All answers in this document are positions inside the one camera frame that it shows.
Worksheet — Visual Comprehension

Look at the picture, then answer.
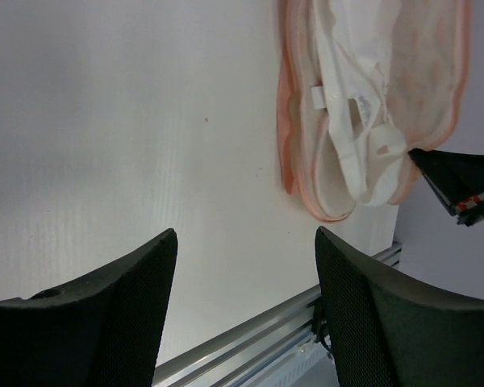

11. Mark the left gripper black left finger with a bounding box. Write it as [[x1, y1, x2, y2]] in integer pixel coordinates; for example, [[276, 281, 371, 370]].
[[0, 229, 178, 386]]

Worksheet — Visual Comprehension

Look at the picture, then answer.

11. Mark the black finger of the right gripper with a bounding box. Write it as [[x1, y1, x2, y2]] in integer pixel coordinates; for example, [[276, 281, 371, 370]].
[[409, 148, 484, 227]]

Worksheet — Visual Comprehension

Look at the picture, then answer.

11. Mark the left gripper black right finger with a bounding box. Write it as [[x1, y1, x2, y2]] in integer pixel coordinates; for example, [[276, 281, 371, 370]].
[[315, 227, 484, 386]]

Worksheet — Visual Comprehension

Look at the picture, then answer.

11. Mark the floral laundry bag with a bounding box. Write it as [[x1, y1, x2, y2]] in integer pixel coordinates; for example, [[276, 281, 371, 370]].
[[277, 1, 471, 222]]

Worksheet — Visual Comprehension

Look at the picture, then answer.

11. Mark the white bra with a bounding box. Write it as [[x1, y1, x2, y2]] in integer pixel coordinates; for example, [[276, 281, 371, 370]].
[[313, 1, 407, 206]]

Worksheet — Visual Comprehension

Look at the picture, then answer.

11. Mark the white slotted cable duct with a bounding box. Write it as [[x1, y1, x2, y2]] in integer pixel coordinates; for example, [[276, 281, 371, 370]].
[[261, 343, 327, 387]]

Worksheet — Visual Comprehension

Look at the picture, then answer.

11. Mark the aluminium rail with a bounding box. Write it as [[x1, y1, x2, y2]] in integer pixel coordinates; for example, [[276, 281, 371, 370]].
[[152, 239, 403, 387]]

